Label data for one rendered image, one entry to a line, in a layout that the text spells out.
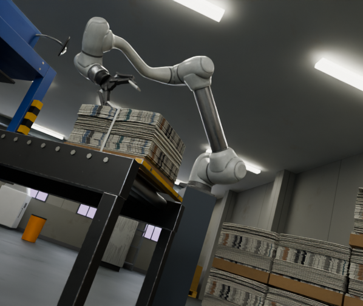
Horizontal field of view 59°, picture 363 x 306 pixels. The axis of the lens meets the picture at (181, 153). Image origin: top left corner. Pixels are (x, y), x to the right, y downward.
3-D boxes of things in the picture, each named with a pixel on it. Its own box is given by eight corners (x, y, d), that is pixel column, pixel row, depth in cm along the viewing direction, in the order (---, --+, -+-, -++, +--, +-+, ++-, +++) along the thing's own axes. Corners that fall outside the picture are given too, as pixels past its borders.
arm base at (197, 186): (175, 188, 210) (177, 180, 212) (205, 200, 214) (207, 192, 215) (181, 184, 193) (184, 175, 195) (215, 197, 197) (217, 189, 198)
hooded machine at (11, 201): (16, 231, 989) (39, 183, 1040) (11, 230, 925) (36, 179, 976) (-11, 221, 978) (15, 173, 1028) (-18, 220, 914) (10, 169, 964)
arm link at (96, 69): (94, 84, 161) (100, 90, 159) (84, 73, 154) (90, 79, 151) (107, 72, 162) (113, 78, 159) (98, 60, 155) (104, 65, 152)
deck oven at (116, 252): (74, 253, 902) (102, 187, 966) (115, 266, 924) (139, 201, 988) (73, 257, 759) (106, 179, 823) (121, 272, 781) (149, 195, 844)
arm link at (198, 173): (200, 190, 216) (209, 160, 223) (219, 190, 202) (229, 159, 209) (183, 180, 208) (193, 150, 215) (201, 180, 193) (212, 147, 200)
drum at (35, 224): (22, 237, 792) (33, 214, 811) (37, 243, 797) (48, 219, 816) (17, 237, 756) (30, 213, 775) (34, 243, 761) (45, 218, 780)
